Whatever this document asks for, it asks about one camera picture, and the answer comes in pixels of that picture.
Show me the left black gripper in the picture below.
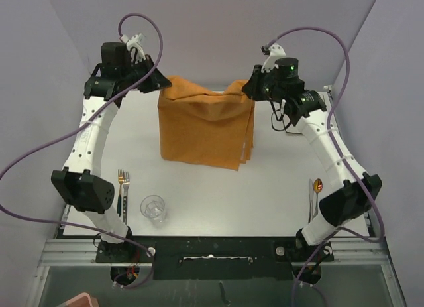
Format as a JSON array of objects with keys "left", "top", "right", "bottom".
[{"left": 120, "top": 53, "right": 171, "bottom": 93}]

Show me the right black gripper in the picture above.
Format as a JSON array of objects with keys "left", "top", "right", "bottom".
[{"left": 244, "top": 65, "right": 286, "bottom": 103}]

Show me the orange cloth napkin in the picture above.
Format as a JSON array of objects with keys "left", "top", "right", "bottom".
[{"left": 157, "top": 76, "right": 255, "bottom": 170}]

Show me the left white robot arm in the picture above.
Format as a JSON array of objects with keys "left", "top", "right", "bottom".
[{"left": 51, "top": 42, "right": 171, "bottom": 261}]

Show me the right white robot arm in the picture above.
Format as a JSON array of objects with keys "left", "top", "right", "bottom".
[{"left": 242, "top": 58, "right": 382, "bottom": 260}]

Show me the silver fork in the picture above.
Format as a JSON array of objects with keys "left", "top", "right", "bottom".
[{"left": 122, "top": 171, "right": 130, "bottom": 225}]

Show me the silver table knife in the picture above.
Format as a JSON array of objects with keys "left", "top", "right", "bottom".
[{"left": 308, "top": 179, "right": 314, "bottom": 223}]

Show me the copper bowl spoon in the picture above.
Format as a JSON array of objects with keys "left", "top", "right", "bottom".
[{"left": 313, "top": 178, "right": 323, "bottom": 217}]

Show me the clear drinking glass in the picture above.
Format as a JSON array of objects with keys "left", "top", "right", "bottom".
[{"left": 140, "top": 194, "right": 166, "bottom": 225}]

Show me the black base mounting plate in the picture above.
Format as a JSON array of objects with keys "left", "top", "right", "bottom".
[{"left": 95, "top": 236, "right": 334, "bottom": 280}]

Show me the pink box corner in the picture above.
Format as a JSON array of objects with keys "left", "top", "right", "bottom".
[{"left": 65, "top": 292, "right": 99, "bottom": 307}]

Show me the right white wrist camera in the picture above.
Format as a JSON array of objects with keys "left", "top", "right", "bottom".
[{"left": 261, "top": 43, "right": 286, "bottom": 73}]

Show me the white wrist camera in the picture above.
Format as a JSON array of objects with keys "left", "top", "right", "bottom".
[
  {"left": 119, "top": 33, "right": 146, "bottom": 60},
  {"left": 261, "top": 43, "right": 286, "bottom": 73}
]

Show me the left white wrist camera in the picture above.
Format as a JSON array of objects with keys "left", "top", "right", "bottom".
[{"left": 119, "top": 33, "right": 146, "bottom": 60}]

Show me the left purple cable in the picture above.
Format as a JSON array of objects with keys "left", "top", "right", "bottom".
[{"left": 0, "top": 12, "right": 164, "bottom": 290}]

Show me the purple cable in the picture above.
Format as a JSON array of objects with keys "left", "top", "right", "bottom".
[
  {"left": 0, "top": 12, "right": 164, "bottom": 290},
  {"left": 261, "top": 27, "right": 385, "bottom": 307}
]

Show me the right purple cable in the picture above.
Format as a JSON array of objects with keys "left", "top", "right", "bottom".
[{"left": 261, "top": 27, "right": 385, "bottom": 307}]

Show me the gold fork green handle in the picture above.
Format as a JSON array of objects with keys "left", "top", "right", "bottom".
[{"left": 117, "top": 169, "right": 124, "bottom": 216}]

